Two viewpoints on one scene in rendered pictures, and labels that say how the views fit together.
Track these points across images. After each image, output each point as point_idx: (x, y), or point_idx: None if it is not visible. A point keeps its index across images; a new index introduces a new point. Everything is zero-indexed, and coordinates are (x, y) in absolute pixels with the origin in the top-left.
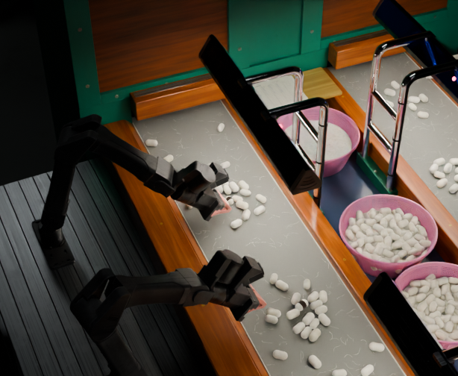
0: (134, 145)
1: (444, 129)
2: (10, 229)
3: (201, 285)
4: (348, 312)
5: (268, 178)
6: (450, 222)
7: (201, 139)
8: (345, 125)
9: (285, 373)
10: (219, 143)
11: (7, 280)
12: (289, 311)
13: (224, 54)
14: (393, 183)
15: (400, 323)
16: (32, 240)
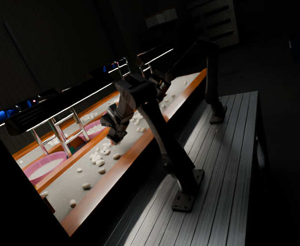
0: (81, 201)
1: (30, 156)
2: (208, 217)
3: (170, 68)
4: (135, 114)
5: (81, 159)
6: (84, 125)
7: (58, 194)
8: (32, 170)
9: (167, 104)
10: (59, 186)
11: (236, 175)
12: None
13: (30, 107)
14: (69, 143)
15: (147, 55)
16: (200, 197)
